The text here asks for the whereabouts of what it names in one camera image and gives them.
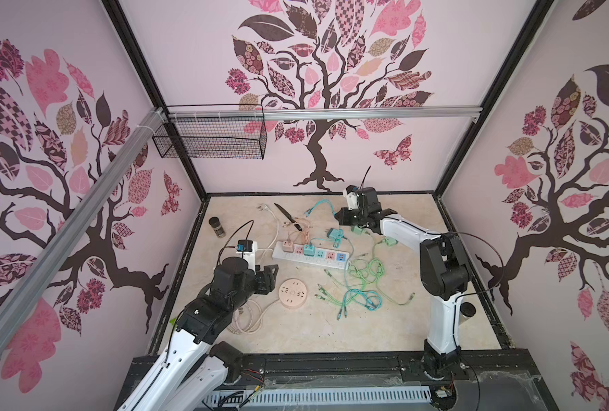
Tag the black cap spice bottle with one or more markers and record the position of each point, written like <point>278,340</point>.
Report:
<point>217,227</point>

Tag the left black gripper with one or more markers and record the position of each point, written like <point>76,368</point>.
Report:
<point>266,280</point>

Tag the teal charger plug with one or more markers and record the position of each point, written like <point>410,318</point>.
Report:
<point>309,250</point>
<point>336,235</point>

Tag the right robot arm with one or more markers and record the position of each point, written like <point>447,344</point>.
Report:
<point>443,262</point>

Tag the white vented cable duct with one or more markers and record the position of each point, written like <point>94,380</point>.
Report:
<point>310,398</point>

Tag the black knife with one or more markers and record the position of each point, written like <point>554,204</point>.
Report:
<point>289,217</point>

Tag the black lid jar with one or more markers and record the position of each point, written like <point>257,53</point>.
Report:
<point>467,311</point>

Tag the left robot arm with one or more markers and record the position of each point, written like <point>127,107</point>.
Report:
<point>194,364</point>

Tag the wire mesh basket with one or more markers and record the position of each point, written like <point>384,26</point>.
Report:
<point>213,131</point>

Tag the white multicolour power strip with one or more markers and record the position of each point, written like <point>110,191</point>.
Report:
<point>326,258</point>

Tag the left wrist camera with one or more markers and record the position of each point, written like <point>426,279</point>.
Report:
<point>247,250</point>

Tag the pink charger plug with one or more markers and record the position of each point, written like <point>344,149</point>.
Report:
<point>288,246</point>

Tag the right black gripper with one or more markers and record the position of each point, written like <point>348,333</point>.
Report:
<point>350,217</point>

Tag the round pink power strip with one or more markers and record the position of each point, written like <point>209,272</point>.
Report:
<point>292,294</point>

